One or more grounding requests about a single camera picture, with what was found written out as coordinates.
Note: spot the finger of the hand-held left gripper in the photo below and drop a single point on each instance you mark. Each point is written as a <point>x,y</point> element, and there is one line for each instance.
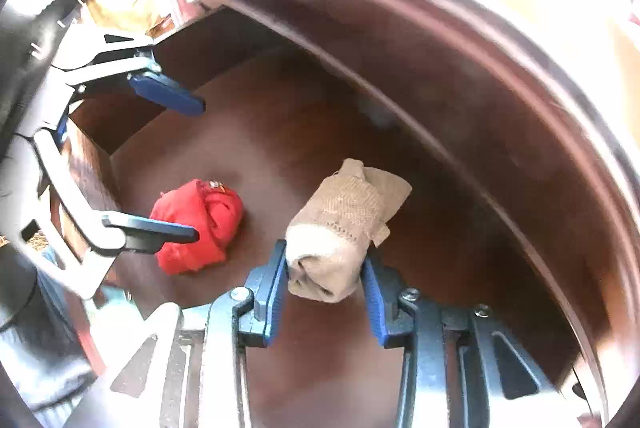
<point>160,233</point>
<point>170,93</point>

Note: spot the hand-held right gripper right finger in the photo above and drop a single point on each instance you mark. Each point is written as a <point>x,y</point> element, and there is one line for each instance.
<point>375,303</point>

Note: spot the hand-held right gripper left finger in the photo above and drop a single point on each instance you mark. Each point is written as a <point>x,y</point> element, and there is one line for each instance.
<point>270,288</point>

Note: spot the bright red underwear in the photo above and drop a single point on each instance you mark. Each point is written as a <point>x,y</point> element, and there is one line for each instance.
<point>210,208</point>

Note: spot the tan beige sock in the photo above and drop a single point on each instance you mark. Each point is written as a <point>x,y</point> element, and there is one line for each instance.
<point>340,218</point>

